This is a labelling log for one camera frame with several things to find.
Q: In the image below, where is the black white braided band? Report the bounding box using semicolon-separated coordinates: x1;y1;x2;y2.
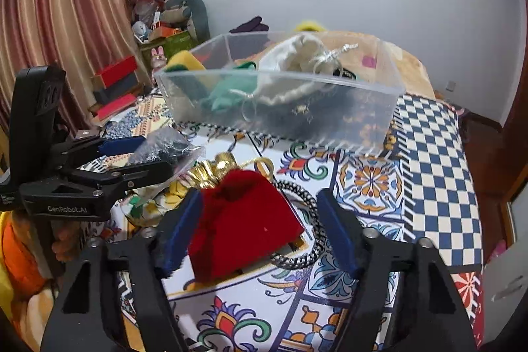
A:
269;179;327;271

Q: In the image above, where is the wooden cabinet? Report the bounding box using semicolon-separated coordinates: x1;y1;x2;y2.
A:
461;105;528;254

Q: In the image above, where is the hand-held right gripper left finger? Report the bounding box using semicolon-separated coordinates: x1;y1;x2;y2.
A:
39;189;205;352

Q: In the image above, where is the clear plastic storage box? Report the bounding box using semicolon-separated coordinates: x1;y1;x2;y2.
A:
153;31;407;153

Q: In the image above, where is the green box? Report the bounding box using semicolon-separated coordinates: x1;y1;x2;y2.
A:
140;31;199;65

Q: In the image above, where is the clear plastic bag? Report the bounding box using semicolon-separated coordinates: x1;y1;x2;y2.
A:
126;128;206;188

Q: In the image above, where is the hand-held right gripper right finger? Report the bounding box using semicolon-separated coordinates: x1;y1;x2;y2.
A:
317;189;479;352

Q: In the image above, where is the stack of red boxes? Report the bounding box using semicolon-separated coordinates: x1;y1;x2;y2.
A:
88;72;146;122

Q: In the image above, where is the dark purple cloth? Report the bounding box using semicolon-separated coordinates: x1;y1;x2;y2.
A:
228;16;270;35

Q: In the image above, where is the red velvet drawstring pouch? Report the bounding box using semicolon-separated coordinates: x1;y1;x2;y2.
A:
187;154;307;283

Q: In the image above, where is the red box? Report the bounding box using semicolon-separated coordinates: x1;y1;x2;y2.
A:
91;56;139;88

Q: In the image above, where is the yellow green cloth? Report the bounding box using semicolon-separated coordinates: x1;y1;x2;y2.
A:
123;181;191;228

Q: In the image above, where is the pink plush bunny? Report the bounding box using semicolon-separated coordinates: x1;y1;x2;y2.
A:
150;46;166;73

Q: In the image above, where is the person's left hand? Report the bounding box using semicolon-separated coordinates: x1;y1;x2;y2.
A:
51;220;82;265

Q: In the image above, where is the white drawstring pouch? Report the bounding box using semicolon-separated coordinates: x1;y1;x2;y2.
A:
252;34;360;106

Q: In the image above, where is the yellow sponge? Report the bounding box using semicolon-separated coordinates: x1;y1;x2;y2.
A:
165;50;207;73

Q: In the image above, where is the striped curtain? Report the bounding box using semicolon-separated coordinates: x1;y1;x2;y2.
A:
0;0;144;132

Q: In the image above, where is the black patterned cloth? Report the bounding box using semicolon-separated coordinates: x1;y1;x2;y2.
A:
251;67;389;143

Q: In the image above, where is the yellow plush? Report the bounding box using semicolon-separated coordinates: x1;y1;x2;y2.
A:
295;19;327;33

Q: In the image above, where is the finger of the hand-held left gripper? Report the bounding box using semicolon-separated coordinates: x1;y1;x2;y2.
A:
55;135;147;168
69;161;175;193

